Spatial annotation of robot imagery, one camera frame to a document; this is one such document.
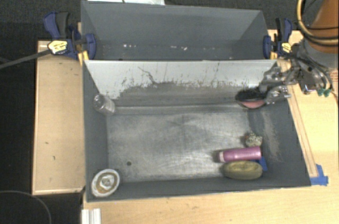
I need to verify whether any olive green oval sponge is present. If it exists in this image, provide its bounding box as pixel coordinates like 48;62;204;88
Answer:
221;160;264;181

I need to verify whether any small blue block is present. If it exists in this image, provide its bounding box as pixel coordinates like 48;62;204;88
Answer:
257;156;269;172

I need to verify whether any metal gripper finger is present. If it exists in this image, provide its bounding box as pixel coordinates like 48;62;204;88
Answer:
265;86;292;105
258;65;289;92

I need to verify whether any small mottled grey lump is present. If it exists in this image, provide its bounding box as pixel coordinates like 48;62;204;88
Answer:
243;131;264;148

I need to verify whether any pale wood board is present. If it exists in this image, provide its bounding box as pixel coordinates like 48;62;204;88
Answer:
31;39;87;196

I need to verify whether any grey metal bin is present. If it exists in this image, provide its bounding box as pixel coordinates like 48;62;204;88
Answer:
79;0;312;203

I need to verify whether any pink cylindrical bottle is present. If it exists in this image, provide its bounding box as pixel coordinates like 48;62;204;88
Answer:
218;146;263;163

